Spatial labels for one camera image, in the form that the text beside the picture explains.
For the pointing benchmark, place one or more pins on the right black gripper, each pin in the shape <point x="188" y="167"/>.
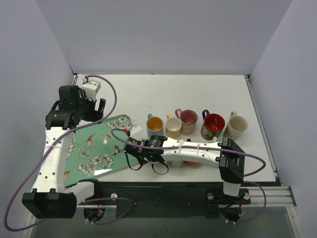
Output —
<point x="131" y="147"/>

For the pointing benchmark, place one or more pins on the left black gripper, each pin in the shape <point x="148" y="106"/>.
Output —
<point x="91" y="109"/>

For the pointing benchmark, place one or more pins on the cream dragon mug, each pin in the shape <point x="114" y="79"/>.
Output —
<point x="175" y="164"/>

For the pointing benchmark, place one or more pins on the blue floral mug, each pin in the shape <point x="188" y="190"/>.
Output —
<point x="154" y="126"/>

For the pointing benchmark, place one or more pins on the yellow mug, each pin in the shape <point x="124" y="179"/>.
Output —
<point x="173" y="126"/>

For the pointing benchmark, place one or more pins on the orange mug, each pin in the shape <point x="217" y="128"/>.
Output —
<point x="191" y="163"/>

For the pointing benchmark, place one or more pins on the pink mug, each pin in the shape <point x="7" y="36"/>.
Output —
<point x="188" y="119"/>

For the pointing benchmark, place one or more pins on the black gold-rimmed mug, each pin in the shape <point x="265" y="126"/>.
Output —
<point x="213" y="125"/>

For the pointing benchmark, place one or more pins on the beige bird mug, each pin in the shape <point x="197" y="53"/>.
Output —
<point x="236" y="126"/>

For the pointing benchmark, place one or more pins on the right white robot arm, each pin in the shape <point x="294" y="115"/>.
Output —
<point x="226" y="156"/>

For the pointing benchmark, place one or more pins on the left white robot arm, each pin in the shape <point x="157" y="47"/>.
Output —
<point x="49" y="198"/>

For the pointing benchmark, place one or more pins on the green floral tray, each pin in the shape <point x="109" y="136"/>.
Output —
<point x="93" y="151"/>

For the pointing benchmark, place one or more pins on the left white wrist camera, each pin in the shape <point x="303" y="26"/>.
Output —
<point x="90" y="87"/>

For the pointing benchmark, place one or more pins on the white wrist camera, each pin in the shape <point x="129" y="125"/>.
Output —
<point x="135" y="132"/>
<point x="90" y="87"/>

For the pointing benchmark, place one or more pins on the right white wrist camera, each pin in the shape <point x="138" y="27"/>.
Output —
<point x="135" y="132"/>

